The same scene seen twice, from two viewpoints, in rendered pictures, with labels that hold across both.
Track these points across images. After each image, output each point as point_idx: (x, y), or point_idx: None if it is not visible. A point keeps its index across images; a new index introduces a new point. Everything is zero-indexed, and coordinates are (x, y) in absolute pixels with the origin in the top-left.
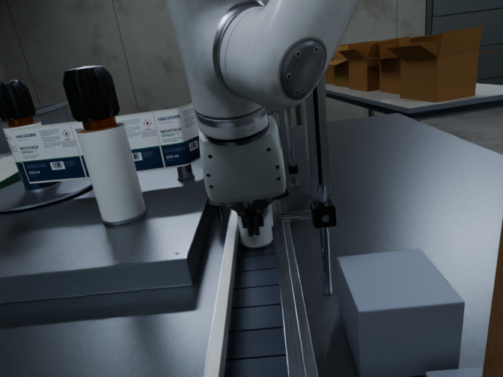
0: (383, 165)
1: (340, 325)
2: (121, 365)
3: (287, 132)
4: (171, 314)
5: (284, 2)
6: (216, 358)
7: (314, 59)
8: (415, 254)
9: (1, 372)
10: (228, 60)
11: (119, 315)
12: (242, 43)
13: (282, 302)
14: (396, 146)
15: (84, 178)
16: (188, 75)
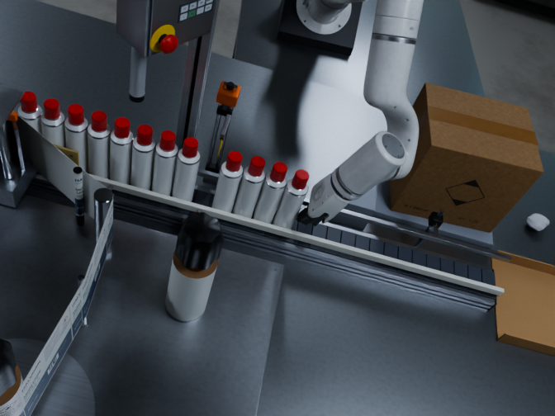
0: (147, 101)
1: (334, 222)
2: (335, 313)
3: (212, 148)
4: (305, 289)
5: (415, 153)
6: (386, 257)
7: None
8: None
9: (326, 372)
10: (400, 175)
11: (296, 316)
12: (406, 168)
13: (391, 225)
14: (101, 65)
15: (71, 342)
16: (372, 185)
